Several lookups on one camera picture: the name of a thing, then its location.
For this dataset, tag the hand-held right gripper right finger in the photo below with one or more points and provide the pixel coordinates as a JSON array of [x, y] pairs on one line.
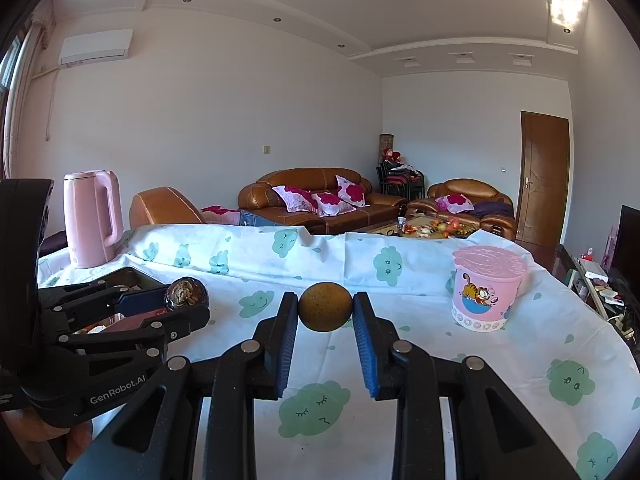
[[367, 350]]

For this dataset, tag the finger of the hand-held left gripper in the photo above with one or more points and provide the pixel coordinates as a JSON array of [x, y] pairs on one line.
[[165, 325], [90, 295]]

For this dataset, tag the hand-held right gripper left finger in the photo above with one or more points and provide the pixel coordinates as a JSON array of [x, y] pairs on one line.
[[285, 345]]

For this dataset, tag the round dark snack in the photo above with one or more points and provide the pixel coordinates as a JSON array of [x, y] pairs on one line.
[[186, 292]]

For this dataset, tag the pink tin box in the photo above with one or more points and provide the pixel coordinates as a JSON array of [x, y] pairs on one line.
[[131, 279]]

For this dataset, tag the yellow-brown longan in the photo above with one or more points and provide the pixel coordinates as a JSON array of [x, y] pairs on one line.
[[325, 306]]

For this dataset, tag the person's left hand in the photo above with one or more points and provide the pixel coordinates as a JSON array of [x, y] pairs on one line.
[[75, 440]]

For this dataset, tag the dark purple cushion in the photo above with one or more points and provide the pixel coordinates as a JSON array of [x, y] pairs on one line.
[[52, 244]]

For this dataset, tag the cloud print tablecloth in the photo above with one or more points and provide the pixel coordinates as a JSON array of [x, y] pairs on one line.
[[425, 360]]

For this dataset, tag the pink electric kettle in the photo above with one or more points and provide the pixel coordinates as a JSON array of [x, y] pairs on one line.
[[85, 220]]

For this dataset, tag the orange-brown leather chair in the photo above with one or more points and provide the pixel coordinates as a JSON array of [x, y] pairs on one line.
[[160, 207]]

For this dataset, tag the coffee table with fruit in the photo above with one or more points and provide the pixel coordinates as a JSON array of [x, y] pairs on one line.
[[385, 227]]

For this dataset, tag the pink cartoon cat cup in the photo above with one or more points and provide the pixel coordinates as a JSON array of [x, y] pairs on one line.
[[480, 295]]

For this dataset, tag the blue denim cloth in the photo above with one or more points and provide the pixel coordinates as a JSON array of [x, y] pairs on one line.
[[252, 217]]

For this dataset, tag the pink flower pillow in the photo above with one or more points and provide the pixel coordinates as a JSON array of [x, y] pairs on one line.
[[295, 197], [352, 191], [331, 203], [454, 202]]

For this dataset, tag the brown leather sofa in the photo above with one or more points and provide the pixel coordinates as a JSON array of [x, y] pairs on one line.
[[300, 176]]

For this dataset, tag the stack of dark chairs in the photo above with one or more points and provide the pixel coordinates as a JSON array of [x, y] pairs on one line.
[[400, 180]]

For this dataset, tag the window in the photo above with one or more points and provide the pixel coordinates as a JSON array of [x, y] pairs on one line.
[[10, 75]]

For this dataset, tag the purple blanket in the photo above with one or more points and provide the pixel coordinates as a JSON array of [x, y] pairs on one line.
[[495, 208]]

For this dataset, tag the brown leather armchair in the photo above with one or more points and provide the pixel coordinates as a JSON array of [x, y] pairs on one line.
[[465, 186]]

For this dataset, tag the tall patterned floor vase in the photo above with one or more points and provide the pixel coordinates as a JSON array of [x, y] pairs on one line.
[[386, 142]]

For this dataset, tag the white air conditioner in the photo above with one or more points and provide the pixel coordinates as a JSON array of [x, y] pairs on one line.
[[95, 46]]

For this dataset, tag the cluttered television stand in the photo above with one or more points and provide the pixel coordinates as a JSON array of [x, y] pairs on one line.
[[595, 280]]

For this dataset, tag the brown wooden door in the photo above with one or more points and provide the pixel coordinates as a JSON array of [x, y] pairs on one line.
[[542, 185]]

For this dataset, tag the black television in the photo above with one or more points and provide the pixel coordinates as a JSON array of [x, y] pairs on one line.
[[629, 250]]

